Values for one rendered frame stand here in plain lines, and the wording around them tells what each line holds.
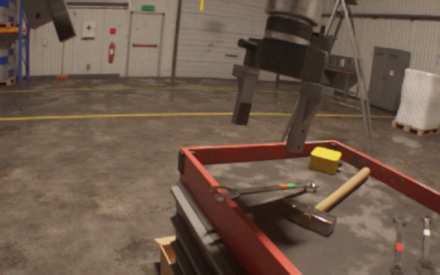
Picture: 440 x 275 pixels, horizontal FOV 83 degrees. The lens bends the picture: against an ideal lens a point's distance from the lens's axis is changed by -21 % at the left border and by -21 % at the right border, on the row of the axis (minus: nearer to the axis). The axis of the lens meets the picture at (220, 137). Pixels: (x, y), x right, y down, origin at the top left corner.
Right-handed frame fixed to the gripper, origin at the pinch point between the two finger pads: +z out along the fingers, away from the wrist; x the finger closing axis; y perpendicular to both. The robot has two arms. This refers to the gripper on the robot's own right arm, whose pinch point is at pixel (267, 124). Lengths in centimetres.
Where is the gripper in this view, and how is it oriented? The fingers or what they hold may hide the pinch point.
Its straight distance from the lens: 49.7
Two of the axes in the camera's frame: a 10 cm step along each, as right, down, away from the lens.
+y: -8.0, -0.4, -5.9
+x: 5.5, 3.2, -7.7
